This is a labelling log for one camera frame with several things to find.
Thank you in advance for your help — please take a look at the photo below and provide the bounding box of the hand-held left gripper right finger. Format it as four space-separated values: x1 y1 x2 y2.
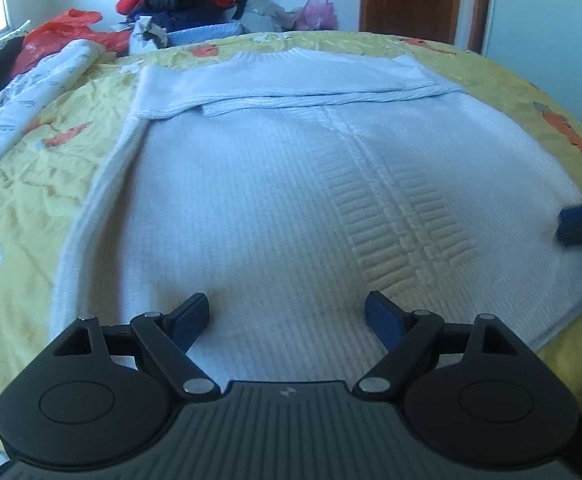
352 290 532 403

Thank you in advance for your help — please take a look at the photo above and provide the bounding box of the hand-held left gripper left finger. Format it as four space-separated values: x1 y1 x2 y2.
51 292 222 403

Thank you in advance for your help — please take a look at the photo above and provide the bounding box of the white knit sweater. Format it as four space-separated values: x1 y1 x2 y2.
48 47 582 356

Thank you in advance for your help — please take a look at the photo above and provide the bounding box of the yellow printed bedsheet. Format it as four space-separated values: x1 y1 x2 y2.
0 30 582 480

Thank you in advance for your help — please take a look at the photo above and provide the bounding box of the white printed quilt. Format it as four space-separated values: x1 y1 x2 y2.
0 39 104 191

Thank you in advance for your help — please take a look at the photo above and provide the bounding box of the light blue knit garment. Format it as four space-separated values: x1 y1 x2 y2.
165 22 244 47

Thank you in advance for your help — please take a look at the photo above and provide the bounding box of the white crumpled cloth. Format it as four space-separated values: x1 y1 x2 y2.
128 15 170 54

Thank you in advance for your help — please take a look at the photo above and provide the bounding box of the dark blue garment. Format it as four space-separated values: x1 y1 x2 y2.
131 0 238 32

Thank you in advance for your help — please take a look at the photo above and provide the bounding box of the grey cloth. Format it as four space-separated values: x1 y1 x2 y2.
238 0 298 34

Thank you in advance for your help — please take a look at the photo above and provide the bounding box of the pink plastic bag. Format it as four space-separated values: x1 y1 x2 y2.
293 0 340 32

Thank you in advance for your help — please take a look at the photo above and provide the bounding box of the red plastic bag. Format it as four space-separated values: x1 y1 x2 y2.
11 8 132 78

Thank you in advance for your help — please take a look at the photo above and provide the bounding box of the brown door frame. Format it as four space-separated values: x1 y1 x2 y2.
454 0 495 54

